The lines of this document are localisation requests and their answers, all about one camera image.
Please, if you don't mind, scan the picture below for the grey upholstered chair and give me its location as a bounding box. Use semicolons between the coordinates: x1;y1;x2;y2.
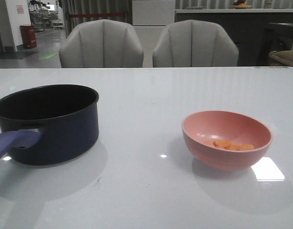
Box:
59;19;144;68
152;20;239;68

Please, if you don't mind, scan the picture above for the dark floor mat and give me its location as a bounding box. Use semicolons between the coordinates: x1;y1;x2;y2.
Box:
0;52;38;60

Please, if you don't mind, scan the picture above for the left grey upholstered chair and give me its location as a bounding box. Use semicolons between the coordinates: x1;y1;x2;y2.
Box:
59;19;144;68

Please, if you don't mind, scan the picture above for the dark counter with white top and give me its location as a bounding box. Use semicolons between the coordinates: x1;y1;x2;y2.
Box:
174;9;293;66

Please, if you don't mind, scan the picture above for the fruit plate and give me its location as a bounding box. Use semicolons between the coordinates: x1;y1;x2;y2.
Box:
232;0;252;9

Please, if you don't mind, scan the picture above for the dark blue saucepan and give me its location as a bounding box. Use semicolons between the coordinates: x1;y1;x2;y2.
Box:
0;84;99;166

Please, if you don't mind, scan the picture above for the red barrier belt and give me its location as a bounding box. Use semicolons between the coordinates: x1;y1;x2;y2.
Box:
68;11;127;18

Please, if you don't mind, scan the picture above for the white cabinet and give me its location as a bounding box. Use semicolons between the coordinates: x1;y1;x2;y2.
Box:
132;0;175;68

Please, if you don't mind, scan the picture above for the red bin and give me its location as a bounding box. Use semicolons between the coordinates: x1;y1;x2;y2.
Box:
20;25;37;49

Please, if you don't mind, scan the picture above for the pink plastic bowl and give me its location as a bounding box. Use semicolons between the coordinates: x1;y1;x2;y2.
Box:
182;111;273;171

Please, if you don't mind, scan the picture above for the right grey upholstered chair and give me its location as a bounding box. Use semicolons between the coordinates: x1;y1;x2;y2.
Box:
152;20;239;68

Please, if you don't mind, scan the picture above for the beige cushion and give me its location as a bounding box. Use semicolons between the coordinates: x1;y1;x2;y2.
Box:
269;50;293;67

